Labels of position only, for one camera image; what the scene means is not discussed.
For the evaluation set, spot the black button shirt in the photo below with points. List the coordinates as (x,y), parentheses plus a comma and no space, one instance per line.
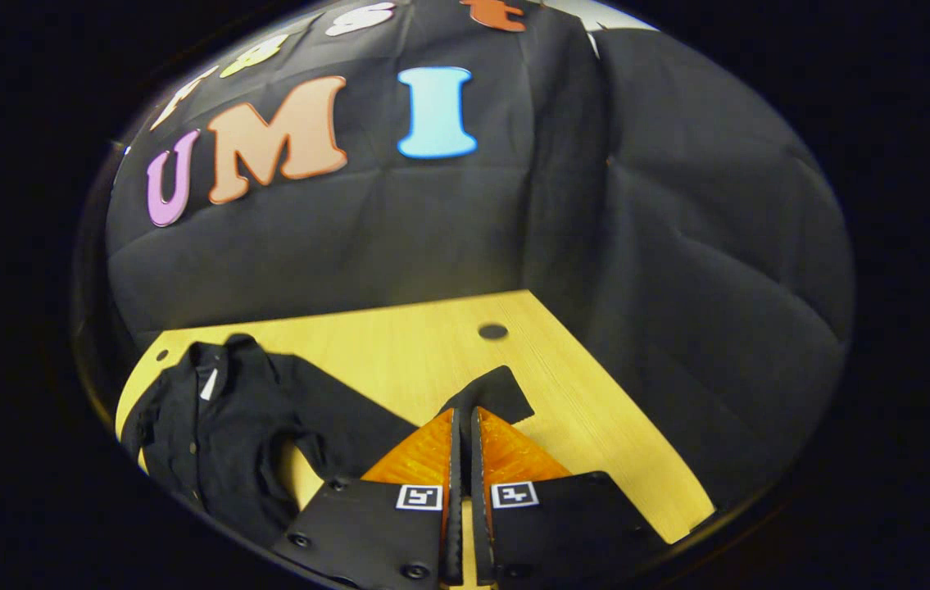
(235,426)

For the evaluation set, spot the black backdrop cloth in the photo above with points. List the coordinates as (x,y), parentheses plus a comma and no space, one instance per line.
(432,238)

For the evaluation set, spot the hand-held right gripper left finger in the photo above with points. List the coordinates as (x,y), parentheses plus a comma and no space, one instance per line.
(454,508)

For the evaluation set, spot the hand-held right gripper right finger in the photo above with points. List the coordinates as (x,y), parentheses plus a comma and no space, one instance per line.
(481,508)

